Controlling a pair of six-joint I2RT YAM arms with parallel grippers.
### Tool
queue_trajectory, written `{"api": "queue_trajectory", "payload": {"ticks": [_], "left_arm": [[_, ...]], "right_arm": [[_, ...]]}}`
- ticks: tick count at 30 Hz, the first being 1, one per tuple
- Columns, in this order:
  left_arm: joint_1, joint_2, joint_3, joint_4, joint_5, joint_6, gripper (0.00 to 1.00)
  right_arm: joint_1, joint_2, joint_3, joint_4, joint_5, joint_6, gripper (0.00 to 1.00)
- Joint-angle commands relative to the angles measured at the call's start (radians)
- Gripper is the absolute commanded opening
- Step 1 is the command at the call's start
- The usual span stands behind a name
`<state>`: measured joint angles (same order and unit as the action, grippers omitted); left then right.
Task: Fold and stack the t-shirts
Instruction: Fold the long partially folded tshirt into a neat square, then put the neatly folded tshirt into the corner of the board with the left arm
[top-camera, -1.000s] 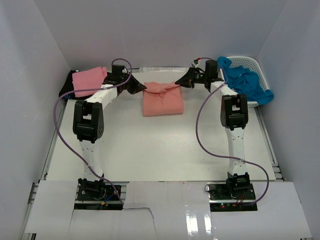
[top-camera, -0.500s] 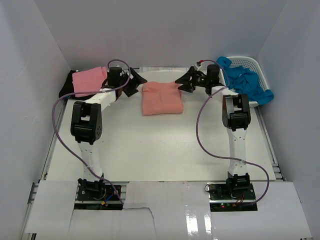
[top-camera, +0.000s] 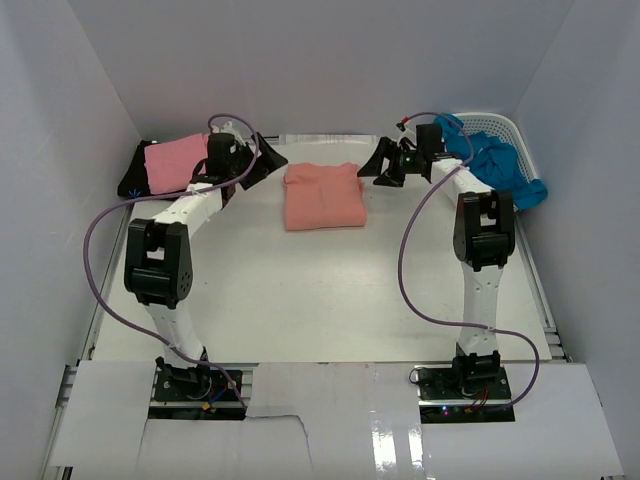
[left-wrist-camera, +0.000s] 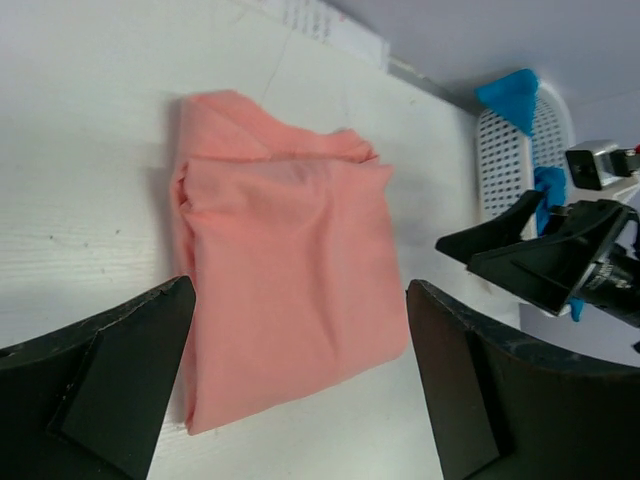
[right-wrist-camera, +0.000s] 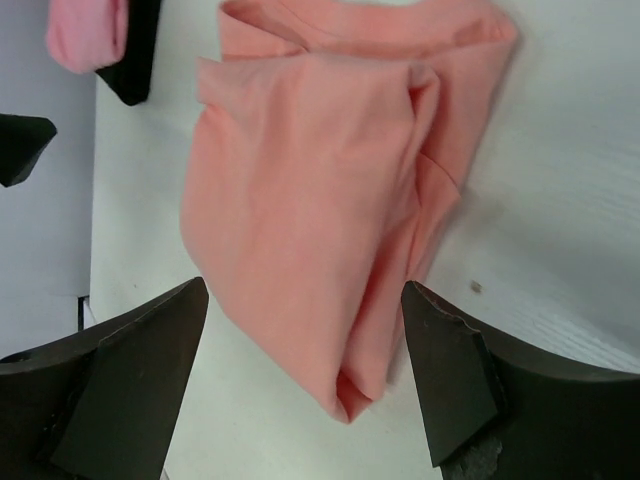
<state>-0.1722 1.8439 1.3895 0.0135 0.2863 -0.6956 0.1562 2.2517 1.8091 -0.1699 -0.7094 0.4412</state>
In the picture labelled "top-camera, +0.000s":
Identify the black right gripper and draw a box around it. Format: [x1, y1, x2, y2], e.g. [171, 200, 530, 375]
[358, 137, 424, 188]

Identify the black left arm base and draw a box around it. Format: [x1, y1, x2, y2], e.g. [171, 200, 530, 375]
[148, 357, 249, 421]

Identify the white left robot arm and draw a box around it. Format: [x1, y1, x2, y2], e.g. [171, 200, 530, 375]
[124, 124, 288, 399]

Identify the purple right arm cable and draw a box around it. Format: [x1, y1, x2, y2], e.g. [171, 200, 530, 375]
[397, 110, 540, 412]

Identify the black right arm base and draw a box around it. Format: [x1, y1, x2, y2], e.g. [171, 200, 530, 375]
[408, 366, 516, 425]

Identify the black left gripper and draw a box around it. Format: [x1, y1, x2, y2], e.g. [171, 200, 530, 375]
[228, 133, 287, 191]

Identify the folded black t-shirt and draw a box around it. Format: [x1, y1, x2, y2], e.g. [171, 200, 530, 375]
[117, 140, 152, 199]

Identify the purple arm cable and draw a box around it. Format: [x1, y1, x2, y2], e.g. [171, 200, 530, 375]
[82, 113, 261, 409]
[397, 110, 540, 412]

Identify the folded pink t-shirt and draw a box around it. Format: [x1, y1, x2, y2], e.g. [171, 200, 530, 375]
[144, 134, 208, 196]

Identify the white paper label sheet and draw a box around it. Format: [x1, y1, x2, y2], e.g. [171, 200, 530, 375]
[278, 134, 379, 145]

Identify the white perforated plastic basket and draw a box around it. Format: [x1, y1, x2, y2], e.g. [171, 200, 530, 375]
[455, 112, 539, 182]

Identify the salmon pink t-shirt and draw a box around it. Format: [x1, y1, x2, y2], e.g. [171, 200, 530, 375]
[283, 162, 368, 232]

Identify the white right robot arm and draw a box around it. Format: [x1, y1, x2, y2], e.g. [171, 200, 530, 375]
[358, 120, 515, 399]

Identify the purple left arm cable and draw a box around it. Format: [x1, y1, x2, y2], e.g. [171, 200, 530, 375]
[82, 113, 261, 409]

